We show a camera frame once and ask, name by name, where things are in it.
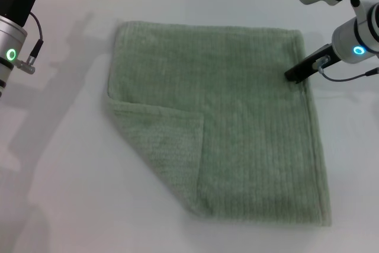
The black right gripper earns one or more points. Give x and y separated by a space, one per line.
318 62

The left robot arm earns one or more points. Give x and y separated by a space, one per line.
9 45

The green ribbed towel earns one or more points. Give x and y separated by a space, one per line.
225 122

